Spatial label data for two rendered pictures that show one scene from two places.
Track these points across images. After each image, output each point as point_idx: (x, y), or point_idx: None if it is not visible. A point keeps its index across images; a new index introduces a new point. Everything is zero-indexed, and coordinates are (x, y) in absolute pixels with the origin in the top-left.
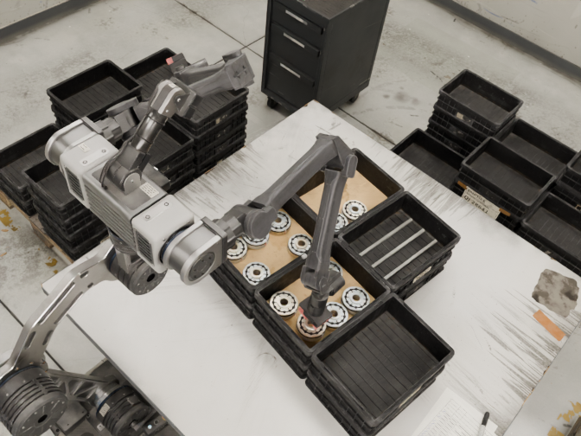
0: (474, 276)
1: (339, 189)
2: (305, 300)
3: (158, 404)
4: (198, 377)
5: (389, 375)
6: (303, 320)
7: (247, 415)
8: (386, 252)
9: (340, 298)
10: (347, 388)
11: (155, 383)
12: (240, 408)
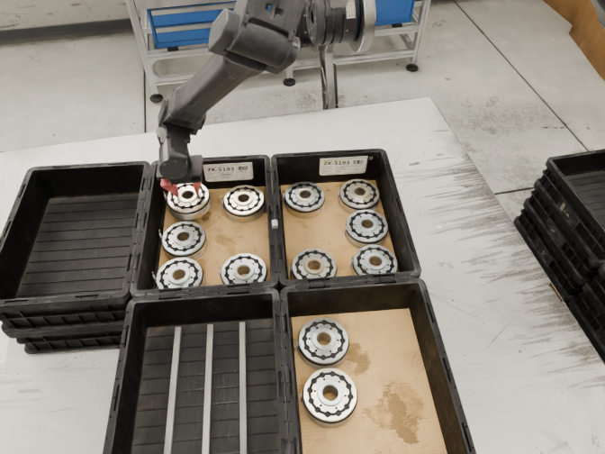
0: None
1: (219, 55)
2: (199, 162)
3: (251, 121)
4: (251, 151)
5: (67, 255)
6: (199, 190)
7: None
8: (217, 396)
9: (203, 271)
10: (102, 208)
11: (272, 125)
12: None
